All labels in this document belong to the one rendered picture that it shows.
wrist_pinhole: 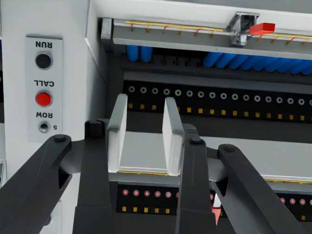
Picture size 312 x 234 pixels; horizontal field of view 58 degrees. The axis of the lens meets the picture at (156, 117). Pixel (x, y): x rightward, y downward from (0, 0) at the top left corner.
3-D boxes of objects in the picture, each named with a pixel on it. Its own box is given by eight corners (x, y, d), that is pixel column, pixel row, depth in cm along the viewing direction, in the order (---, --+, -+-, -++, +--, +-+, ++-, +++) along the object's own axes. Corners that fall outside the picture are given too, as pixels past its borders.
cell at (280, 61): (264, 61, 47) (284, 45, 40) (275, 61, 47) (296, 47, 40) (263, 71, 46) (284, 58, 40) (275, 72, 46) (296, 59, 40)
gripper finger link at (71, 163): (102, 178, 15) (47, 175, 15) (113, 138, 20) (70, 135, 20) (102, 154, 15) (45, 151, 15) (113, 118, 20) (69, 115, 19)
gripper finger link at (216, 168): (186, 158, 15) (241, 161, 15) (177, 122, 20) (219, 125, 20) (183, 182, 16) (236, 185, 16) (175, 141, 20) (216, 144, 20)
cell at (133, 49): (127, 49, 45) (126, 32, 39) (139, 50, 45) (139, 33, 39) (126, 61, 45) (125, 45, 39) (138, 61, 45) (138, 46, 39)
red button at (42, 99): (35, 92, 32) (35, 106, 32) (50, 93, 32) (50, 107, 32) (39, 90, 33) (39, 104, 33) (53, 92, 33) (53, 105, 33)
